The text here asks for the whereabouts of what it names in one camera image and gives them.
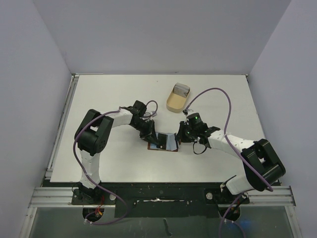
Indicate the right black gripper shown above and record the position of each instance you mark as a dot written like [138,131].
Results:
[182,135]

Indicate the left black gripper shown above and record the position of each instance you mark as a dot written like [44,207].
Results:
[149,134]

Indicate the black credit card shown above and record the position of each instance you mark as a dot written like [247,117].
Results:
[162,140]

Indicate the brown leather card holder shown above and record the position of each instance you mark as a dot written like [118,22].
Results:
[167,142]

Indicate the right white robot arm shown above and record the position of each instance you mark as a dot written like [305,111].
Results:
[262,166]

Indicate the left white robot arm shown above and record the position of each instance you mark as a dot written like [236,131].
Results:
[92,136]

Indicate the tan oval cardboard tray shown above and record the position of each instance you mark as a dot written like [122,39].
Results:
[175,103]

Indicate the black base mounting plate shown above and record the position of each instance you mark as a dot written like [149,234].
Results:
[157,201]

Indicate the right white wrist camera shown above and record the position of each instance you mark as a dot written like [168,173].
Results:
[188,112]

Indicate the aluminium rail left edge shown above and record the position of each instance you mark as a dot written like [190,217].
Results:
[62,123]

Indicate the aluminium rail front right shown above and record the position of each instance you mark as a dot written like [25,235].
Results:
[281,196]

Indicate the aluminium rail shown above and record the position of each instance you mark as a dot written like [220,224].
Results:
[281,196]
[51,197]

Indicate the aluminium rail front left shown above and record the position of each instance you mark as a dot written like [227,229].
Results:
[51,197]

